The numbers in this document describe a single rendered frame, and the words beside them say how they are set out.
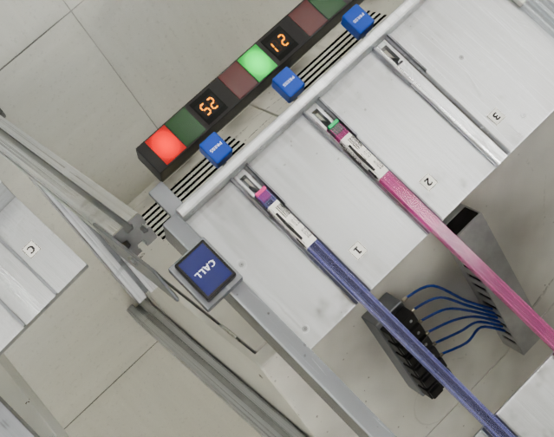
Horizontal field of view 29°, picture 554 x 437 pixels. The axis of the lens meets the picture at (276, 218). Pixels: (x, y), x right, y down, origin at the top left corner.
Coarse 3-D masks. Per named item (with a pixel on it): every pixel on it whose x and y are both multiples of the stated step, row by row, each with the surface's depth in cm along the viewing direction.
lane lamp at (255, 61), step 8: (256, 48) 122; (248, 56) 122; (256, 56) 122; (264, 56) 122; (248, 64) 122; (256, 64) 122; (264, 64) 122; (272, 64) 122; (256, 72) 121; (264, 72) 121
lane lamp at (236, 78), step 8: (232, 64) 122; (224, 72) 121; (232, 72) 121; (240, 72) 121; (224, 80) 121; (232, 80) 121; (240, 80) 121; (248, 80) 121; (232, 88) 121; (240, 88) 121; (248, 88) 121; (240, 96) 121
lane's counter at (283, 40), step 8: (272, 32) 123; (280, 32) 123; (264, 40) 123; (272, 40) 123; (280, 40) 123; (288, 40) 123; (272, 48) 122; (280, 48) 122; (288, 48) 122; (280, 56) 122
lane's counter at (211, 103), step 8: (208, 88) 121; (200, 96) 120; (208, 96) 120; (216, 96) 120; (192, 104) 120; (200, 104) 120; (208, 104) 120; (216, 104) 120; (224, 104) 120; (200, 112) 120; (208, 112) 120; (216, 112) 120; (208, 120) 120
